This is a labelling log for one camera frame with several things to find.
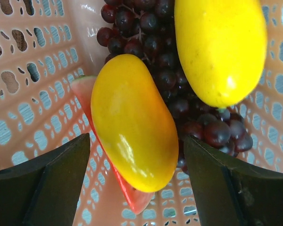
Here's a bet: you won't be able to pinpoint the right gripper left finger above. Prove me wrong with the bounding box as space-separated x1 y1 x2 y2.
0 133 90 226

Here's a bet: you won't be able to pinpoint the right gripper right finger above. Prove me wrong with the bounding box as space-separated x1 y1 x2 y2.
184 137 283 226

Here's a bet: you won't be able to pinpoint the orange mango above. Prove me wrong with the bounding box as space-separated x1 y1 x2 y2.
91 54 179 193

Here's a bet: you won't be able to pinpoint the yellow lemon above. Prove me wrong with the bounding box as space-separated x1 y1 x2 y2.
174 0 267 108

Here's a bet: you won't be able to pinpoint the red watermelon slice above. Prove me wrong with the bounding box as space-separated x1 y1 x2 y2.
70 75 155 215

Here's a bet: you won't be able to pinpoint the brown cloth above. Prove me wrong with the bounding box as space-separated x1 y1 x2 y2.
0 0 34 96

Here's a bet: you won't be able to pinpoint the pink plastic basket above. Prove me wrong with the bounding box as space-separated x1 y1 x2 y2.
0 0 283 226

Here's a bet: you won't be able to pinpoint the dark red grapes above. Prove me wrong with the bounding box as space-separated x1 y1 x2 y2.
97 0 253 173

